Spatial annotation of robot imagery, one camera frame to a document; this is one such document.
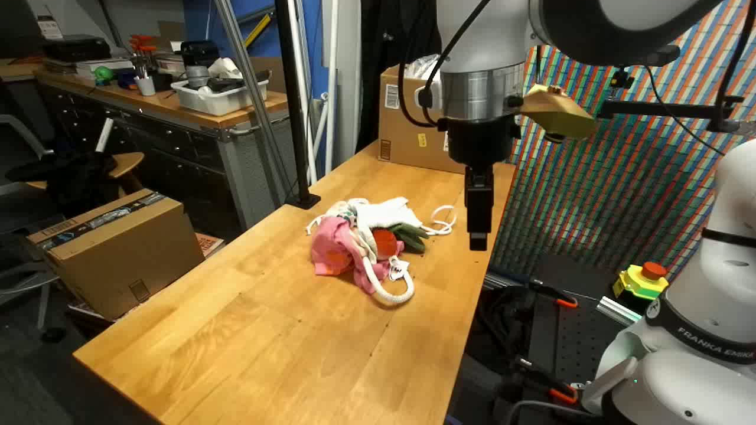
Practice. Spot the wooden workbench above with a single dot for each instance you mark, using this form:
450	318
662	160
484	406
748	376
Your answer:
222	167

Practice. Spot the black vertical pole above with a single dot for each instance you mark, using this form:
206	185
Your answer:
304	196

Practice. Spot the cardboard box on floor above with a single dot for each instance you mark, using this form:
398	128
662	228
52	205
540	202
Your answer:
121	253

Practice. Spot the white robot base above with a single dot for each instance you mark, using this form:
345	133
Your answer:
691	360

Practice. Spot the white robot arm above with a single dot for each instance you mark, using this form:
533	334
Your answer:
481	68

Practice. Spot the pink cloth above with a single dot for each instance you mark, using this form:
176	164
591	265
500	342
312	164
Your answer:
341	248

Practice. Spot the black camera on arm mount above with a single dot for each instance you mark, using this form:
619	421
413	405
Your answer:
719	113

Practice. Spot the white plastic bin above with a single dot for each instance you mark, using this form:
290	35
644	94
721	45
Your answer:
208	100

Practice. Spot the wooden stool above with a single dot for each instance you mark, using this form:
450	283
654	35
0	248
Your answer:
111	167

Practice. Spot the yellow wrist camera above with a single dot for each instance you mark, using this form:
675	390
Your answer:
559	113

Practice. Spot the emergency stop button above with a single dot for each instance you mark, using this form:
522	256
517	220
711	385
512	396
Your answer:
644	281

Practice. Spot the cardboard box on table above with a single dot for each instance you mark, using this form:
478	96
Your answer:
400	134

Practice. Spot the white towel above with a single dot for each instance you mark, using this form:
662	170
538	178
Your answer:
367	213

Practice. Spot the orange plush carrot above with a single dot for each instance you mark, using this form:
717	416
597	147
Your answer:
398	239

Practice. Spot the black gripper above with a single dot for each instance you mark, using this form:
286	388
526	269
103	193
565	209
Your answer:
478	147

